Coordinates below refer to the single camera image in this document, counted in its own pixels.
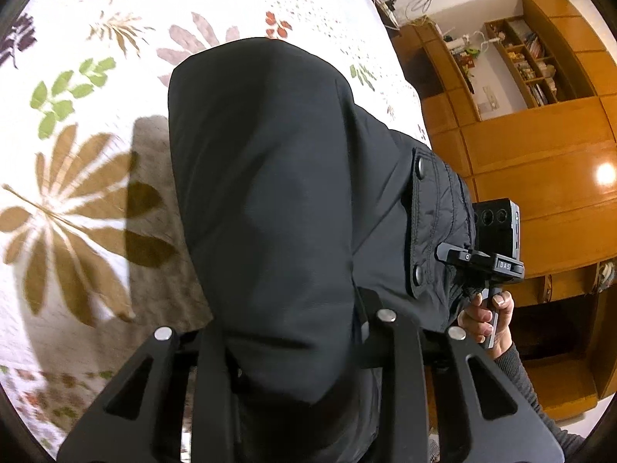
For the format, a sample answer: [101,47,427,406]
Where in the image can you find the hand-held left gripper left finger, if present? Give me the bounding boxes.
[55,327,244,463]

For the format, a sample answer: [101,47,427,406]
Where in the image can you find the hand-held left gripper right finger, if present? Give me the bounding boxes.
[356,288,566,463]

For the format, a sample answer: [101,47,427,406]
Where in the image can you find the black jacket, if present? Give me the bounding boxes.
[166,36,478,463]

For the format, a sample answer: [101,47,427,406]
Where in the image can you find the person's right forearm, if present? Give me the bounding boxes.
[492,341,586,463]

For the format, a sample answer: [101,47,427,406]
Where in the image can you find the person's right hand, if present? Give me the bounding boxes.
[457,292,516,360]

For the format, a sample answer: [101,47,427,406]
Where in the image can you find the row of books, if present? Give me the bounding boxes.
[501,31,562,107]

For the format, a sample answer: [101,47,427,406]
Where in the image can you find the white power strip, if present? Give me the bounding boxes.
[443,31,502,54]

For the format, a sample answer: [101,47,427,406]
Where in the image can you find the floral quilted bedspread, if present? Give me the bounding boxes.
[0,0,432,463]

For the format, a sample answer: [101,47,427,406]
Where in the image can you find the wooden wall cabinet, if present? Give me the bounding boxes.
[393,0,617,420]

